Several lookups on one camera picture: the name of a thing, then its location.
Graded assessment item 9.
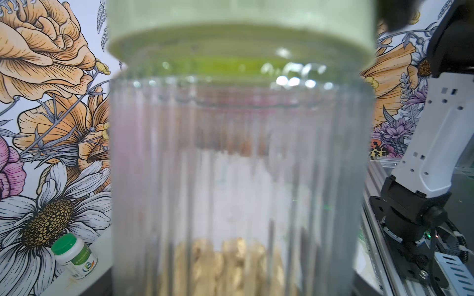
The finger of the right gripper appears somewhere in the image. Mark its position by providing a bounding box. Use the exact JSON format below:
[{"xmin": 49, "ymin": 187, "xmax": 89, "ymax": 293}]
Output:
[{"xmin": 376, "ymin": 0, "xmax": 424, "ymax": 33}]

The green-lid peanut jar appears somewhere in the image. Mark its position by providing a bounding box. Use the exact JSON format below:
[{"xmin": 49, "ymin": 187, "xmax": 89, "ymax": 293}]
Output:
[{"xmin": 106, "ymin": 1, "xmax": 378, "ymax": 296}]

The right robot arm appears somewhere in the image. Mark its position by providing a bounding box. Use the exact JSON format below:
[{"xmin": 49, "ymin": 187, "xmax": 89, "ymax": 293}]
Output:
[{"xmin": 381, "ymin": 1, "xmax": 474, "ymax": 242}]

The small green-cap white bottle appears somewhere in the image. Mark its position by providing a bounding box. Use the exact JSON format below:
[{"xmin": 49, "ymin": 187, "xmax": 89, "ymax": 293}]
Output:
[{"xmin": 51, "ymin": 233, "xmax": 98, "ymax": 279}]

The aluminium front rail frame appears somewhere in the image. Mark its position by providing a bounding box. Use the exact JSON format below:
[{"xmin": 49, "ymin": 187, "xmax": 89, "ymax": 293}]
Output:
[{"xmin": 355, "ymin": 158, "xmax": 474, "ymax": 296}]

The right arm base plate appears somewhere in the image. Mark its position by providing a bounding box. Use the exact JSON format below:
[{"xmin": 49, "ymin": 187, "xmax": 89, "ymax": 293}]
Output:
[{"xmin": 369, "ymin": 195, "xmax": 467, "ymax": 293}]

